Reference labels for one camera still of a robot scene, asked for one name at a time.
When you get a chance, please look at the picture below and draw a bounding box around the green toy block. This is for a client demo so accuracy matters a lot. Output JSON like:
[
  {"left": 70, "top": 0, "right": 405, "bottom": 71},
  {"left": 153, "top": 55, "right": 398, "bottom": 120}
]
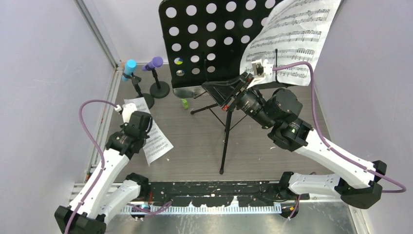
[{"left": 181, "top": 98, "right": 189, "bottom": 110}]

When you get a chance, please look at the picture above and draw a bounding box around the sheet music page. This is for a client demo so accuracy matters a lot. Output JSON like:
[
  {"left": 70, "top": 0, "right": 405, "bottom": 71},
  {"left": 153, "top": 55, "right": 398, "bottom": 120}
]
[
  {"left": 124, "top": 97, "right": 174, "bottom": 166},
  {"left": 239, "top": 0, "right": 341, "bottom": 73}
]

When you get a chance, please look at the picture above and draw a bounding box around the purple toy microphone on stand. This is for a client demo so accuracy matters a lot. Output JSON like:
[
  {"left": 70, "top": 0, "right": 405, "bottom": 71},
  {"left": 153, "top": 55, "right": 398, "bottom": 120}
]
[{"left": 142, "top": 56, "right": 170, "bottom": 98}]

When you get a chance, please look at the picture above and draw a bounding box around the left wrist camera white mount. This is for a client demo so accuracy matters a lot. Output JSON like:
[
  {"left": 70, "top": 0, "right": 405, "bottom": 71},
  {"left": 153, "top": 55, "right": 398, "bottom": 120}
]
[{"left": 114, "top": 103, "right": 138, "bottom": 123}]

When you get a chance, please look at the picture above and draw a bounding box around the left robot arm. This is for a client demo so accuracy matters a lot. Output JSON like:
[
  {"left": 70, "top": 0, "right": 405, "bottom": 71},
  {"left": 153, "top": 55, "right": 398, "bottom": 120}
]
[{"left": 55, "top": 111, "right": 153, "bottom": 234}]

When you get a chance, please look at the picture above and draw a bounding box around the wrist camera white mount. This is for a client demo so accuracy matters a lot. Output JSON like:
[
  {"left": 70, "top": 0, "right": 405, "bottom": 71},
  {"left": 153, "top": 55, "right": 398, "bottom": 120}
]
[
  {"left": 244, "top": 58, "right": 276, "bottom": 89},
  {"left": 114, "top": 103, "right": 138, "bottom": 123}
]

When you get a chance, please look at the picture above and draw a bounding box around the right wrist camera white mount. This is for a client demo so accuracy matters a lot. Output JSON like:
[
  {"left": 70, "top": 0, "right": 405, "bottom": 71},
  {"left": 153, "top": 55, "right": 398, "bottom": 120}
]
[{"left": 244, "top": 58, "right": 276, "bottom": 89}]

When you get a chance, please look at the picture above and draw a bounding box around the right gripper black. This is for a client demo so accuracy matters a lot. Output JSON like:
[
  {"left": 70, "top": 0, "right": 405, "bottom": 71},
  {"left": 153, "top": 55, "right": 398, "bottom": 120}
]
[{"left": 202, "top": 72, "right": 275, "bottom": 130}]

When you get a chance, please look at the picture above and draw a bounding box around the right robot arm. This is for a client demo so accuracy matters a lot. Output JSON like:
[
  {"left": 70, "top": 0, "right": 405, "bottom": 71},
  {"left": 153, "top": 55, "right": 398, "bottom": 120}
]
[{"left": 202, "top": 73, "right": 387, "bottom": 209}]

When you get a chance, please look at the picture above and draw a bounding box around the black music stand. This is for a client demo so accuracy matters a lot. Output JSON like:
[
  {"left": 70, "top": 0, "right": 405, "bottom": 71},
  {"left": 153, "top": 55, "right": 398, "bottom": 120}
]
[{"left": 158, "top": 0, "right": 291, "bottom": 176}]

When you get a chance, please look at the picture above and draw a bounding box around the blue toy microphone on stand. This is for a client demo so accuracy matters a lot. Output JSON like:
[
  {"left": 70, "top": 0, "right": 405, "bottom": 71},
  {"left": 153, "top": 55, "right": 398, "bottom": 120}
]
[{"left": 122, "top": 59, "right": 154, "bottom": 109}]

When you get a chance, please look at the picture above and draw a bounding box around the colourful toy block behind stand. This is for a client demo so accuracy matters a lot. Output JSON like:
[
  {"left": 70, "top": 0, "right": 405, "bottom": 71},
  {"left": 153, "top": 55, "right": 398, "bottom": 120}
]
[{"left": 174, "top": 57, "right": 185, "bottom": 77}]

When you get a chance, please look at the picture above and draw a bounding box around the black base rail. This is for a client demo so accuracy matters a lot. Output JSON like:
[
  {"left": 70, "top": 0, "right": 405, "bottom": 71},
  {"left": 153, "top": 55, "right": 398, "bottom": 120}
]
[{"left": 132, "top": 180, "right": 297, "bottom": 208}]

